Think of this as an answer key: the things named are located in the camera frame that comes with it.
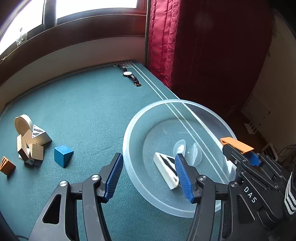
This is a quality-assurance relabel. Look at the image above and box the clear plastic bowl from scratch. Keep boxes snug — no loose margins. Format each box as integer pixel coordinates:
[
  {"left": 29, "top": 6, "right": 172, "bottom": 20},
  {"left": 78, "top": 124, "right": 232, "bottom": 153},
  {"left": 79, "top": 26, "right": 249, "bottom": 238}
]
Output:
[{"left": 122, "top": 99, "right": 235, "bottom": 218}]

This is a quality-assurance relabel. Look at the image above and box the blue wooden wedge block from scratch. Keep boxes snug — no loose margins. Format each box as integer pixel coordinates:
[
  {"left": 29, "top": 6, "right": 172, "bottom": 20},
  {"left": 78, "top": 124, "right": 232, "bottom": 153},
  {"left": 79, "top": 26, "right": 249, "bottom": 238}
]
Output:
[{"left": 54, "top": 145, "right": 74, "bottom": 168}]

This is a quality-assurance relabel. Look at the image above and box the natural wooden cube block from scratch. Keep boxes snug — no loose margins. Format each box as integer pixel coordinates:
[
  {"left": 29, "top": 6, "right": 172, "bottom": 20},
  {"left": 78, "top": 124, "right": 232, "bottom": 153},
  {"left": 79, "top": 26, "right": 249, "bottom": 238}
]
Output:
[{"left": 29, "top": 144, "right": 44, "bottom": 161}]

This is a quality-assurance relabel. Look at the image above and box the white striped triangle block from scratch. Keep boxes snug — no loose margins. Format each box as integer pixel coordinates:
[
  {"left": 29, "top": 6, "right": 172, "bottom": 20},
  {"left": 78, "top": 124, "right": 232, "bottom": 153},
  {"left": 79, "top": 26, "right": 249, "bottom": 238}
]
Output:
[
  {"left": 32, "top": 125, "right": 52, "bottom": 146},
  {"left": 153, "top": 152, "right": 179, "bottom": 190}
]

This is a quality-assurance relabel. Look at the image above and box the orange striped triangle block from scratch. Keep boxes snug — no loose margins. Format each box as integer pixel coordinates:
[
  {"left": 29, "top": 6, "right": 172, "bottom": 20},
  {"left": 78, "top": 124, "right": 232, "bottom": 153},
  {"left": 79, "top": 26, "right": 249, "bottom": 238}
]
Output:
[{"left": 0, "top": 156, "right": 16, "bottom": 175}]

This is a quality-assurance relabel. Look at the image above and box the natural wooden rectangular block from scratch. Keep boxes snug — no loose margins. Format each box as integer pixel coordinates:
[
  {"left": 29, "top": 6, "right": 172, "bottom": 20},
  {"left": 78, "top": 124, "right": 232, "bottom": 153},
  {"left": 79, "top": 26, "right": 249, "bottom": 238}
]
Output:
[{"left": 16, "top": 135, "right": 29, "bottom": 161}]

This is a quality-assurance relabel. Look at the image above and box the small natural wooden block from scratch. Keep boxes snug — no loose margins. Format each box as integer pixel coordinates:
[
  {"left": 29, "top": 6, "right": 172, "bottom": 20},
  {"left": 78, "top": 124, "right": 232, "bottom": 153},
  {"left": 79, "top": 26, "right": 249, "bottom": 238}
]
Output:
[{"left": 23, "top": 129, "right": 35, "bottom": 145}]

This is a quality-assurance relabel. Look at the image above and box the cream round wooden block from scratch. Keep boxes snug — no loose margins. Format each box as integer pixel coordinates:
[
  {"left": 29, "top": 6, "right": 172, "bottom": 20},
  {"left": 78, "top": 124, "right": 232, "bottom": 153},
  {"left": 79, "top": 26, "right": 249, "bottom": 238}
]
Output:
[{"left": 14, "top": 114, "right": 33, "bottom": 136}]

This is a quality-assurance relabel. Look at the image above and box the red quilted curtain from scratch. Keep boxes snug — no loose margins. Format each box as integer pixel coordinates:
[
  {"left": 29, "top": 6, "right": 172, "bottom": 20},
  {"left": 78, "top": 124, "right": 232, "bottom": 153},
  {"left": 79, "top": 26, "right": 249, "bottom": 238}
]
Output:
[{"left": 147, "top": 1, "right": 273, "bottom": 116}]

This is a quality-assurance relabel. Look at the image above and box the black wrist watch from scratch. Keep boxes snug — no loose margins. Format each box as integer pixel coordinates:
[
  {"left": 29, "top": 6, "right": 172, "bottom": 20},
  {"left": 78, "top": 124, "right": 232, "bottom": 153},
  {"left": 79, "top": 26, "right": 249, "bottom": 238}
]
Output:
[{"left": 117, "top": 64, "right": 141, "bottom": 87}]

